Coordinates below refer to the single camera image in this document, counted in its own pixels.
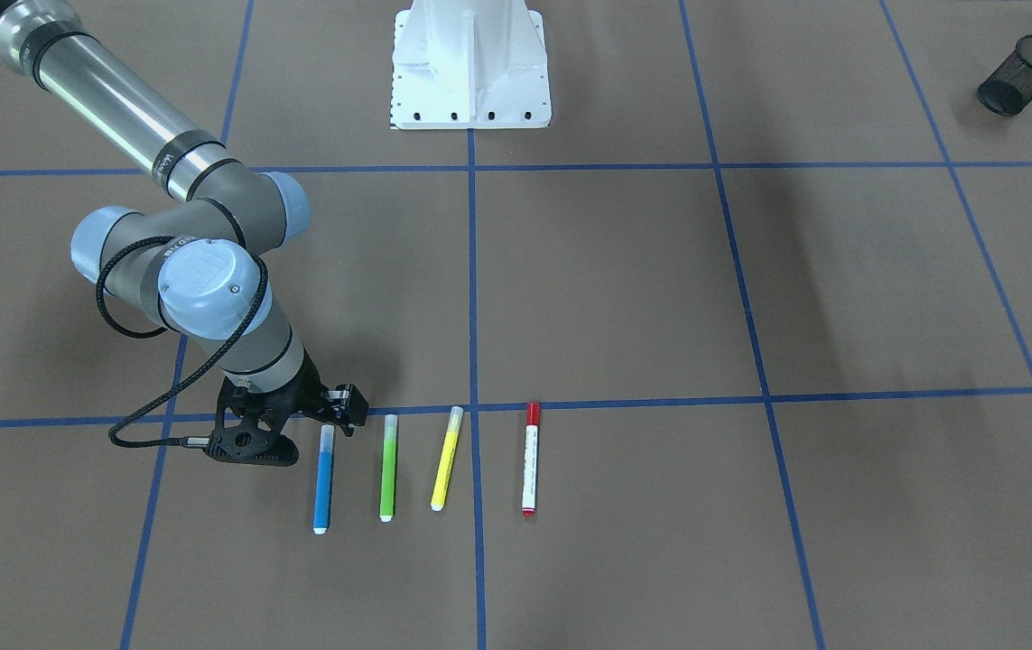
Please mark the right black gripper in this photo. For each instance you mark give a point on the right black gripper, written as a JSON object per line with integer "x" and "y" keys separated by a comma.
{"x": 305, "y": 388}

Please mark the blue highlighter pen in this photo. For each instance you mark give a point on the blue highlighter pen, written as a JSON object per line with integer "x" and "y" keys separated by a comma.
{"x": 324, "y": 475}

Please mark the red and white marker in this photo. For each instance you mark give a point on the red and white marker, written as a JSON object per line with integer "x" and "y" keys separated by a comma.
{"x": 530, "y": 474}

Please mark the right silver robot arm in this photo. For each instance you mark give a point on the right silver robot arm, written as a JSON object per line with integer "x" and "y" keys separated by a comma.
{"x": 194, "y": 269}

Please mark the green highlighter pen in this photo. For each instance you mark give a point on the green highlighter pen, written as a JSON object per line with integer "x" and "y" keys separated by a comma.
{"x": 386, "y": 511}

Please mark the yellow highlighter pen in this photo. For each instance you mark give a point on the yellow highlighter pen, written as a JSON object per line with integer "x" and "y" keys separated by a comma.
{"x": 443, "y": 475}

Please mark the far black mesh pen cup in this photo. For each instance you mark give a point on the far black mesh pen cup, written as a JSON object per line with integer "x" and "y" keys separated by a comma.
{"x": 1008, "y": 89}

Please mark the white central pedestal column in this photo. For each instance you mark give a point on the white central pedestal column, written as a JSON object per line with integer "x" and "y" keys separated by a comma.
{"x": 470, "y": 65}

